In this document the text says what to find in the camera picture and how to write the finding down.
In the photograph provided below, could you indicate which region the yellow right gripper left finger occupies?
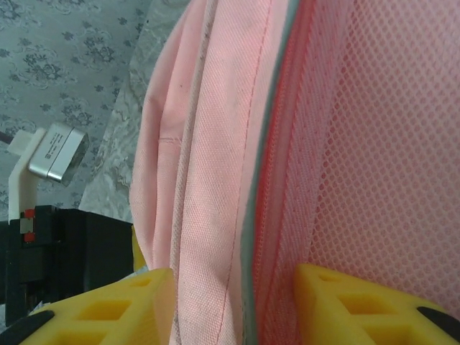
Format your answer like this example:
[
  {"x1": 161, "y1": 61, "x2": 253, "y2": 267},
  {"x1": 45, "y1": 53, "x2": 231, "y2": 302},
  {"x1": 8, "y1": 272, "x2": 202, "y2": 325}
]
[{"x1": 6, "y1": 267, "x2": 174, "y2": 345}]

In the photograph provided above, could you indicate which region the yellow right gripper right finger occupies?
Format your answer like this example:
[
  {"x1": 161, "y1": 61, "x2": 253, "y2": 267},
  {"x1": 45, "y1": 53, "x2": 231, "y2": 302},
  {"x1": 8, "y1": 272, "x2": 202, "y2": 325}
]
[{"x1": 294, "y1": 263, "x2": 460, "y2": 345}]

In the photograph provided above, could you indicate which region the pink student backpack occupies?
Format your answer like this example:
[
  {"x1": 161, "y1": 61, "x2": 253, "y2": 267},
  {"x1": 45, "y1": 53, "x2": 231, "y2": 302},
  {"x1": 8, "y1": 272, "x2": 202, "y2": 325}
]
[{"x1": 127, "y1": 0, "x2": 460, "y2": 345}]

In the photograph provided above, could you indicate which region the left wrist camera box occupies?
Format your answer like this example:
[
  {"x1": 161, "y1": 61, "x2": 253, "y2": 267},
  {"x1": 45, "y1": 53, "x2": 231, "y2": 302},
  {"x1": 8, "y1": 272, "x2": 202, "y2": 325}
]
[{"x1": 7, "y1": 121, "x2": 90, "y2": 221}]

